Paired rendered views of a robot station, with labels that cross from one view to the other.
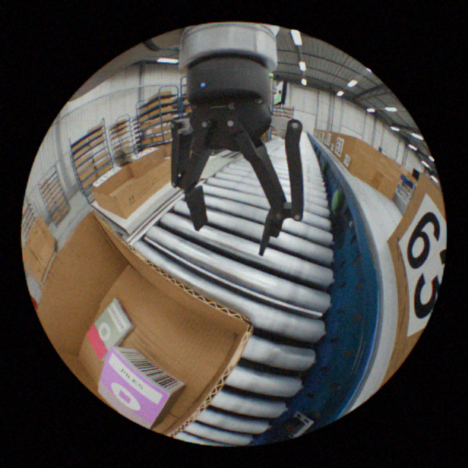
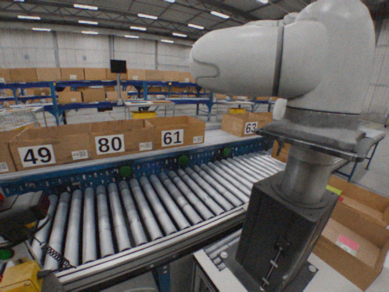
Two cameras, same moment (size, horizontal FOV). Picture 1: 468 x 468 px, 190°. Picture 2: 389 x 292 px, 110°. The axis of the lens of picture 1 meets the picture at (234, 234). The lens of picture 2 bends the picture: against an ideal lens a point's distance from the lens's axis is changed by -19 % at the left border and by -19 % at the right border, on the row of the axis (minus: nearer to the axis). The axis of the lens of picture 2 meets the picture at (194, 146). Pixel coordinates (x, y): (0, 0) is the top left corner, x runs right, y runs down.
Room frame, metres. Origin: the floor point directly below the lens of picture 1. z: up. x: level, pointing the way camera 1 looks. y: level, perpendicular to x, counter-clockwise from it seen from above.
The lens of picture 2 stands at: (1.51, 0.16, 1.32)
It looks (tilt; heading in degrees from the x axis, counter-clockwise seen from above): 21 degrees down; 213
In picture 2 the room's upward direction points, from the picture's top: 3 degrees clockwise
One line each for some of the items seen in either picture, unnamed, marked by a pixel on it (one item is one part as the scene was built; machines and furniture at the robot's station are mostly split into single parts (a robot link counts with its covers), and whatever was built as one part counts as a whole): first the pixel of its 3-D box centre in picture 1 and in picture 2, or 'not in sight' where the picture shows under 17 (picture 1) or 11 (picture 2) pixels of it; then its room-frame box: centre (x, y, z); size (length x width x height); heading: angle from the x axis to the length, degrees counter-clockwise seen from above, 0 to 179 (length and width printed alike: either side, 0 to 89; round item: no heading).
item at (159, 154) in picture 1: (166, 158); (330, 228); (0.79, 0.40, 0.80); 0.38 x 0.28 x 0.10; 65
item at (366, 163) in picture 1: (364, 159); (174, 131); (0.55, -0.68, 0.96); 0.39 x 0.29 x 0.17; 154
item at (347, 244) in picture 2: not in sight; (344, 250); (0.85, 0.46, 0.76); 0.16 x 0.07 x 0.02; 160
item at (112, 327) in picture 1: (107, 332); not in sight; (-0.05, 0.26, 0.76); 0.16 x 0.07 x 0.02; 146
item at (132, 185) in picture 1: (125, 184); (344, 199); (0.49, 0.50, 0.80); 0.38 x 0.28 x 0.10; 69
